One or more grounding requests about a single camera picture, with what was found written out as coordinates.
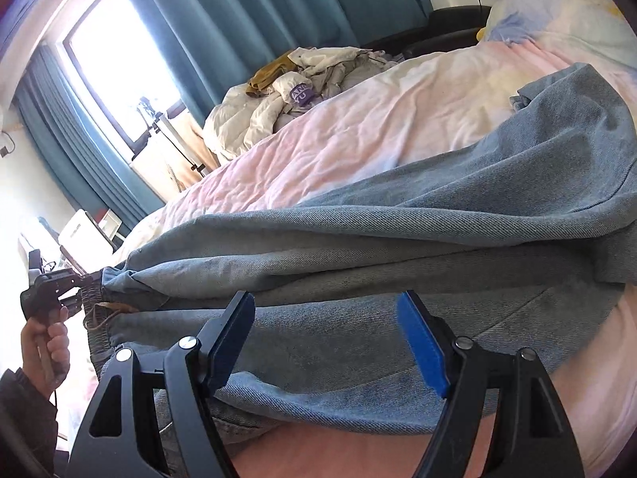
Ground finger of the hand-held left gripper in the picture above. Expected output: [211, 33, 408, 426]
[57, 291, 85, 317]
[59, 268, 104, 290]

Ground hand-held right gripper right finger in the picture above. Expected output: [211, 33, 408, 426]
[397, 290, 585, 478]

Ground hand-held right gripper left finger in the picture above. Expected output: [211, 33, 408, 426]
[67, 290, 256, 478]

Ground light blue denim pants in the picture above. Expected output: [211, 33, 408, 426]
[82, 62, 637, 459]

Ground person's left forearm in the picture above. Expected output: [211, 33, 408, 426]
[0, 367, 59, 478]

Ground person's left hand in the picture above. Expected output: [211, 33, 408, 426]
[22, 306, 70, 399]

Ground white boxy appliance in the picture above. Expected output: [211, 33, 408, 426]
[59, 209, 116, 261]

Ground narrow teal curtain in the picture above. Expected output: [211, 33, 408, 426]
[12, 42, 167, 242]

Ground black tripod stand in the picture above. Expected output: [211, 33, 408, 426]
[137, 96, 209, 178]

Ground bright window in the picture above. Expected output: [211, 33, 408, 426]
[59, 0, 186, 153]

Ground pastel pink bed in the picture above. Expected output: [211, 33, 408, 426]
[55, 0, 637, 478]

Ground white garment with purple print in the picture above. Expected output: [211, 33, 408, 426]
[275, 72, 320, 116]

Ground mustard yellow garment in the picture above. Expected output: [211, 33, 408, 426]
[246, 51, 299, 96]

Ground wide teal curtain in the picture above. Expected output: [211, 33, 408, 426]
[117, 0, 434, 127]

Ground black leather bedside furniture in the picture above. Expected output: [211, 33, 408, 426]
[362, 5, 494, 61]

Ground pastel blue pink pillow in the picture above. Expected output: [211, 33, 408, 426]
[484, 0, 637, 53]

